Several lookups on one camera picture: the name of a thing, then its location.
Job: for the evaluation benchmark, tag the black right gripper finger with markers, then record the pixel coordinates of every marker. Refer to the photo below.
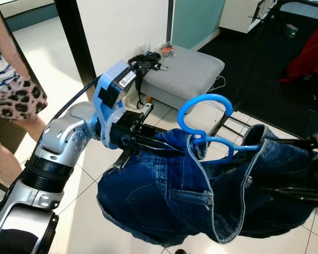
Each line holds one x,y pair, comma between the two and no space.
294,142
302,194

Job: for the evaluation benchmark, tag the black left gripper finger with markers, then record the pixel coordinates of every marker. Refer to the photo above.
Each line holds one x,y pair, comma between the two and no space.
156,145

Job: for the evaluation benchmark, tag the blue plastic hanger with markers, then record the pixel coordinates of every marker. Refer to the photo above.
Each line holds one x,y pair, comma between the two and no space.
204,97

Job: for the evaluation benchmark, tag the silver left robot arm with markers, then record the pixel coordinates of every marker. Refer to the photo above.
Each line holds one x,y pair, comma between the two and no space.
53,143

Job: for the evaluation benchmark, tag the black carpet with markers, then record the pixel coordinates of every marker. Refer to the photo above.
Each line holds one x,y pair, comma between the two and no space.
275,106

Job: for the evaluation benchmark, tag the grey cushioned ottoman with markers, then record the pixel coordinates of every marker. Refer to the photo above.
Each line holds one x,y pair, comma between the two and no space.
188,74

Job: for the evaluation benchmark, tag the small orange item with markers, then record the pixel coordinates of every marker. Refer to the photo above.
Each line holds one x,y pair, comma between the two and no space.
167,50

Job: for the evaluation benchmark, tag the red cloth cover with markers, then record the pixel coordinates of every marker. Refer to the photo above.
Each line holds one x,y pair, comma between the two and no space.
310,55

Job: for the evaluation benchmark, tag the dark robot foot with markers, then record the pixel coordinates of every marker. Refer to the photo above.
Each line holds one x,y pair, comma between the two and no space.
180,252

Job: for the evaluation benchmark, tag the small grey device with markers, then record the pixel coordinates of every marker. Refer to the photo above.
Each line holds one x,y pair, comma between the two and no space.
291,30

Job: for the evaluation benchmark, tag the person in leopard skirt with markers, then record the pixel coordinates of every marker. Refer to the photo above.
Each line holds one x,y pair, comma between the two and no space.
16,95

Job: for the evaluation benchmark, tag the white cabinet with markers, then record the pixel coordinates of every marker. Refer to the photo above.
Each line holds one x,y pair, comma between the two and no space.
236,16

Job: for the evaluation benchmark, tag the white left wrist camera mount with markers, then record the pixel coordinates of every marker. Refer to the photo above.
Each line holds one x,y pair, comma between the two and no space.
102,106

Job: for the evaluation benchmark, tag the black door frame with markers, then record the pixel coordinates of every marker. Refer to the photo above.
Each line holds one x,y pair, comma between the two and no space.
74,37

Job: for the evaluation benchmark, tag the black partition post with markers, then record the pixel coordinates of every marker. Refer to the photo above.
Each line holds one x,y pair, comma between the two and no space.
170,21

